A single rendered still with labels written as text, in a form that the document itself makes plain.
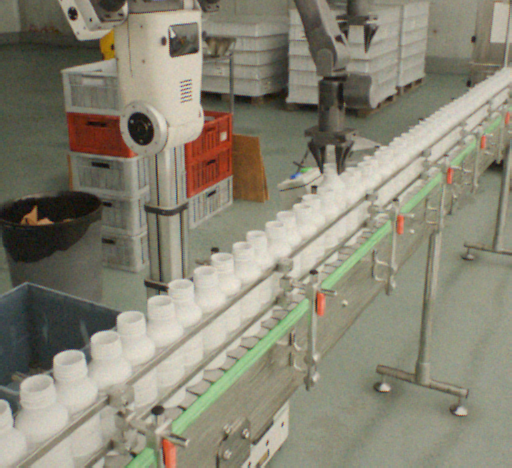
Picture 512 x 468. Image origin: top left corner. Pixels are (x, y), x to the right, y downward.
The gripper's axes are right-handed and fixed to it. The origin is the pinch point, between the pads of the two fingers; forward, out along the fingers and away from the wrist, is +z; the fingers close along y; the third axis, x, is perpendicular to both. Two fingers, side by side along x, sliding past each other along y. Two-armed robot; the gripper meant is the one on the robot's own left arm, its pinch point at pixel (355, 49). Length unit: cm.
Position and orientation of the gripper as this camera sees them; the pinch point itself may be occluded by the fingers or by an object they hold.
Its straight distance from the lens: 192.8
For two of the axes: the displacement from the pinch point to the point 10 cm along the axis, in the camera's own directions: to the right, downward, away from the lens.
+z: 0.1, 9.4, 3.4
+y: -8.7, -1.6, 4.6
